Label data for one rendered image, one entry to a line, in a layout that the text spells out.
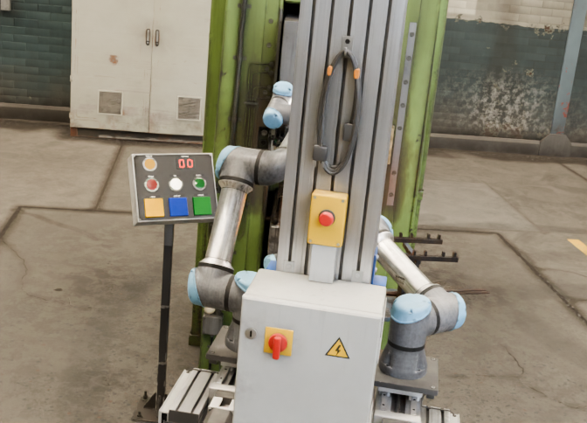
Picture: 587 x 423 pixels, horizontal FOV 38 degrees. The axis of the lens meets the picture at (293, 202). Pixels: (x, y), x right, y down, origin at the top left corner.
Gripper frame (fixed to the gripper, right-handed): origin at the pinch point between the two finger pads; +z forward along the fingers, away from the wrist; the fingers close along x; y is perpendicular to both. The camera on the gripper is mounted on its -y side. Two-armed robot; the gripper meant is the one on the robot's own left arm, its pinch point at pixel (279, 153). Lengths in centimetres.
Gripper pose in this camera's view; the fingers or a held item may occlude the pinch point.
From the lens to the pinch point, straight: 341.0
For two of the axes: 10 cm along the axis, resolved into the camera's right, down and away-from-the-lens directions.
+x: 10.0, 0.8, 0.0
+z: -0.6, 7.2, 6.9
